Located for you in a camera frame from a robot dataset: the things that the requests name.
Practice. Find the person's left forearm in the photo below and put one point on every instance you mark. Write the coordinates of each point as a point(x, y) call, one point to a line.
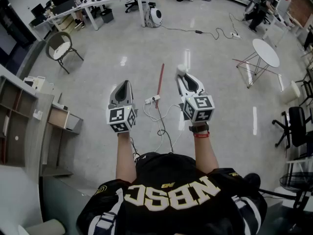
point(126, 155)

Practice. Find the wooden drawer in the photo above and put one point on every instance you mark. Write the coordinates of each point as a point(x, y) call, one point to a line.
point(57, 117)

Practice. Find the white bucket stool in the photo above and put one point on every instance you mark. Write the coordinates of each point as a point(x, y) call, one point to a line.
point(291, 92)

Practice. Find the black floor fan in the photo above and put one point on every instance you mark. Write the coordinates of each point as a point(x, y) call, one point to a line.
point(296, 182)

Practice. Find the round white side table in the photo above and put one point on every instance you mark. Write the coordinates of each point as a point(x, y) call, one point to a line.
point(266, 53)

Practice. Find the white power strip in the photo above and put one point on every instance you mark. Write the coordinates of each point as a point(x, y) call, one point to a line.
point(152, 99)

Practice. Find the red stick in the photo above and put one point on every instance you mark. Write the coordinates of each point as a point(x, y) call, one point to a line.
point(160, 84)

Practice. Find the black office chair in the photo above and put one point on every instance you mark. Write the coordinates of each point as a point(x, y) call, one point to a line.
point(297, 128)

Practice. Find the white extension strip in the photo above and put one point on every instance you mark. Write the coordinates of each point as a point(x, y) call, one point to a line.
point(235, 35)

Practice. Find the long white desk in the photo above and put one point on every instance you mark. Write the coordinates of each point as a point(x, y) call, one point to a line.
point(110, 2)

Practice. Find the black wristwatch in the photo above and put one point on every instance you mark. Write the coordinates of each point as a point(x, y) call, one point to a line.
point(199, 128)

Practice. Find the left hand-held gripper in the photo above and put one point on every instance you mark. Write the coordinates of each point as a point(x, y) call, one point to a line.
point(121, 116)

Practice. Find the red wristband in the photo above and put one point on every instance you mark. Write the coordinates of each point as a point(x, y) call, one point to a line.
point(202, 135)

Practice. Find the white pedestal table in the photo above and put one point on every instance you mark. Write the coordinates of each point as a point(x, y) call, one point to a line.
point(17, 199)

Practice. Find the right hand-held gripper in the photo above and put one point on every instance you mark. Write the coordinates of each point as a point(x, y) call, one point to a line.
point(199, 109)

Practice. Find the black jersey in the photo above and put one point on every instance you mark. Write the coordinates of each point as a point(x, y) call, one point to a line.
point(171, 217)

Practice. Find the grey wooden desk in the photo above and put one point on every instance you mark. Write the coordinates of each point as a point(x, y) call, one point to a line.
point(39, 136)

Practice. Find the person's right forearm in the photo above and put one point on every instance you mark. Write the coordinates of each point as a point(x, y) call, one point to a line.
point(205, 153)

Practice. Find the black bin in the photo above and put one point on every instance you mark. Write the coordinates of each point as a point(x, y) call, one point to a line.
point(107, 15)

